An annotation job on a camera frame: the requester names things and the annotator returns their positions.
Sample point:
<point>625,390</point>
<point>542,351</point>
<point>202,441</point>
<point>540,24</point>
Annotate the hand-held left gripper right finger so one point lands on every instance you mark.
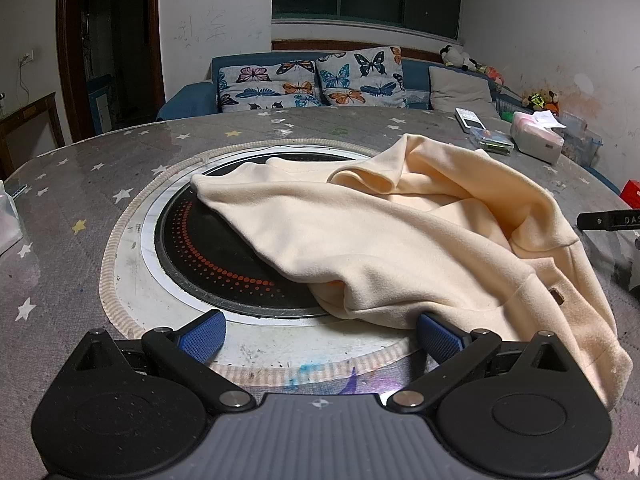
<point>440,337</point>

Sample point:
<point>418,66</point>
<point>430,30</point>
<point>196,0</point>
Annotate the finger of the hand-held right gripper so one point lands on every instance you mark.
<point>607,221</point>

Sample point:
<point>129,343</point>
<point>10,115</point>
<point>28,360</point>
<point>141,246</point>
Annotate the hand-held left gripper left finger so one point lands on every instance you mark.
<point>202,337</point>

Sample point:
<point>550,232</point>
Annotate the cream sweatshirt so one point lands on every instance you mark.
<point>380,230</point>

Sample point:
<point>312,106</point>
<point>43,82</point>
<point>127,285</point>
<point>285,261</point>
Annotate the red plastic stool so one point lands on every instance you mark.
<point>631,192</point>

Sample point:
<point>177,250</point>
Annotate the clear plastic storage container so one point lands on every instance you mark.
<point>582,142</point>

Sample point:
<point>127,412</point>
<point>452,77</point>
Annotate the round black induction cooktop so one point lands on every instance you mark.
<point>200,250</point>

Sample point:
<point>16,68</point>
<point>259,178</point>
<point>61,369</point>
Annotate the tissue box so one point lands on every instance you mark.
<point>537,140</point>

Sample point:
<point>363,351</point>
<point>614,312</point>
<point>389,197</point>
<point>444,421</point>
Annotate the yellow green toy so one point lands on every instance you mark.
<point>539,100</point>

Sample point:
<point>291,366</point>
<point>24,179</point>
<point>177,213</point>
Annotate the clear box with colourful contents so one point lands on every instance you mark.
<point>492,141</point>

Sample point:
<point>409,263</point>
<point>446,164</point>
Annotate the green round object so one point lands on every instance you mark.
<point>507,116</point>

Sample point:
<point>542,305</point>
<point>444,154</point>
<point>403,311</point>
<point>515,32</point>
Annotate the white remote control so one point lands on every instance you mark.
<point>470,120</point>

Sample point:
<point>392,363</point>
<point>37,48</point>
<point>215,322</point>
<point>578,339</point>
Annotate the colourful plush toys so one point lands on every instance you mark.
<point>487,72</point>

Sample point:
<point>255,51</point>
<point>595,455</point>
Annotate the grey pillow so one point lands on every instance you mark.
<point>460,90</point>

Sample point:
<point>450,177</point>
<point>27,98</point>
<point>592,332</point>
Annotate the panda plush toy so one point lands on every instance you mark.
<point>456,57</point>

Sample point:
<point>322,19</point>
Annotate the blue sofa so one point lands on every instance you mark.
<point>190,97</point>

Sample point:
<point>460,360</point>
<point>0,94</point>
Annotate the butterfly print pillow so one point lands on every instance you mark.
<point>267,87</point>
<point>362,77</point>

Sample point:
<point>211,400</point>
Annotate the wooden side table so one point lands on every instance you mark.
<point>30,120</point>

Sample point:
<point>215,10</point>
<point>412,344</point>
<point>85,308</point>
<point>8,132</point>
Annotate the patterned blue pillow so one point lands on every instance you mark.
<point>300,45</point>

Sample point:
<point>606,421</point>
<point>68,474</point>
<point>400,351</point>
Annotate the dark wooden door frame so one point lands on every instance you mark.
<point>67,50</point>

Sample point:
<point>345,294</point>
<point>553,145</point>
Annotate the white wall socket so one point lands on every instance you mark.
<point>26,58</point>

